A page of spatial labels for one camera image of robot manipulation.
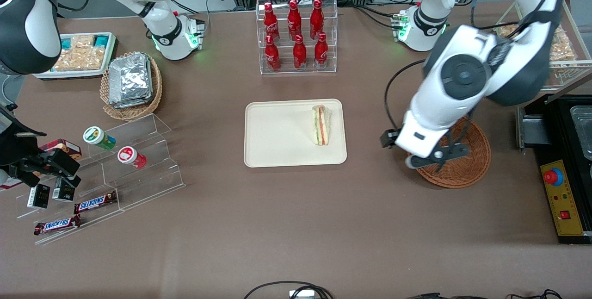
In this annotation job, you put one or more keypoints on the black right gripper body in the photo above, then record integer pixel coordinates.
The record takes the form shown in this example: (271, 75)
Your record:
(22, 164)

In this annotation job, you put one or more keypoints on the triangle sandwich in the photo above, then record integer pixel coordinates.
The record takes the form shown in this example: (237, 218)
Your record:
(322, 125)

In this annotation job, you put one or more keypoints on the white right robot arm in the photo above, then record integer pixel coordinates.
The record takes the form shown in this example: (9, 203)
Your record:
(162, 26)

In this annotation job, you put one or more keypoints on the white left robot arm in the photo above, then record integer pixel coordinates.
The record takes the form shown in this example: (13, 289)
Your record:
(462, 77)

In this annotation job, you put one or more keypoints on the brown round wicker basket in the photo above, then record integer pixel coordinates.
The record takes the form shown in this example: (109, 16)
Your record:
(467, 171)

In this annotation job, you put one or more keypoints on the white snack tray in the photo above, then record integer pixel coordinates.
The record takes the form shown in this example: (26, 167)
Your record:
(46, 75)

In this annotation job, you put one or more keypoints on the light tan wicker basket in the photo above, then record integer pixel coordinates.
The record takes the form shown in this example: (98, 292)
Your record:
(134, 111)

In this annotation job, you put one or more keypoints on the cream rectangular tray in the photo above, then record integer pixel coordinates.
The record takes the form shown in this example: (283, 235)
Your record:
(282, 133)

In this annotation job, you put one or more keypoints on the small black box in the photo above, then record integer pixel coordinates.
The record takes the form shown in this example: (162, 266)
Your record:
(38, 196)
(63, 192)

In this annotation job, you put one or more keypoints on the red white box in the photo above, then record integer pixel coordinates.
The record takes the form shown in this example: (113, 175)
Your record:
(10, 184)

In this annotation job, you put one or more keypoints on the brown Snickers bar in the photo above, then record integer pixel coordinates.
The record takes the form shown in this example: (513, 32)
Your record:
(95, 203)
(56, 226)

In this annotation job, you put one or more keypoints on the brown red snack box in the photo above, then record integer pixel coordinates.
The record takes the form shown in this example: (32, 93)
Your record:
(64, 147)

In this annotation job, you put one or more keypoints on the green can with white lid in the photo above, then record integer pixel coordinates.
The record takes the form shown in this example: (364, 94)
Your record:
(98, 138)

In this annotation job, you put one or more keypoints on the red can with white lid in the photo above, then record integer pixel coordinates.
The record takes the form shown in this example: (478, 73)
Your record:
(130, 157)

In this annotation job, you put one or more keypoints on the grey metal box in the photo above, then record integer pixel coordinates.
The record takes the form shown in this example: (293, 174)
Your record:
(532, 127)

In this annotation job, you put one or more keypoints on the clear acrylic step display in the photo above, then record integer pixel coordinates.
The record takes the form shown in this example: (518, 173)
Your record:
(148, 183)

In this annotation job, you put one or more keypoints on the red emergency stop button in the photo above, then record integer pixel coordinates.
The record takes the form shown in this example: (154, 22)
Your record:
(553, 177)

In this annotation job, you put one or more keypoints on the black metal stand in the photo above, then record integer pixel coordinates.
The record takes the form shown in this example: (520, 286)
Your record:
(557, 127)

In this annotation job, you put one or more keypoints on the clear cracker packet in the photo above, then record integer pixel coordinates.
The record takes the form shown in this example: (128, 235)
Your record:
(83, 41)
(68, 59)
(508, 30)
(91, 58)
(564, 46)

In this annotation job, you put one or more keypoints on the yellow control panel box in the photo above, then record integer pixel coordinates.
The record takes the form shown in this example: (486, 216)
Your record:
(565, 199)

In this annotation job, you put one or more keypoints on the teal snack packet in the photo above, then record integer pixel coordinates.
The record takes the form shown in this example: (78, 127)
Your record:
(101, 40)
(67, 44)

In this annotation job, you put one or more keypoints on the silver foil packet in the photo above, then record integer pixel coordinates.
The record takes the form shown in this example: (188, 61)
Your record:
(130, 79)

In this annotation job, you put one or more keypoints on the clear plastic container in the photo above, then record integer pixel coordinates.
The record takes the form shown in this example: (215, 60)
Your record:
(582, 132)

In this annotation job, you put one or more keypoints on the red cola bottle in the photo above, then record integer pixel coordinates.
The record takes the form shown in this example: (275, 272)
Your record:
(272, 56)
(299, 56)
(271, 23)
(317, 20)
(294, 21)
(321, 53)

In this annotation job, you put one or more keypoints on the clear acrylic bottle rack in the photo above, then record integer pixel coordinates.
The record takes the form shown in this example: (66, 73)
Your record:
(330, 35)

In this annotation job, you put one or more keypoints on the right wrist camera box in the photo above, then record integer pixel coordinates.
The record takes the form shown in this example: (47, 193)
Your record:
(62, 162)

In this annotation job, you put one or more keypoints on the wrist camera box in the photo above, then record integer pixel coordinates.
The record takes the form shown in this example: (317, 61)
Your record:
(390, 138)
(62, 162)

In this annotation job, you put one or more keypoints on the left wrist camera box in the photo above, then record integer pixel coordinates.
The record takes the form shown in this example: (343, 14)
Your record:
(390, 138)

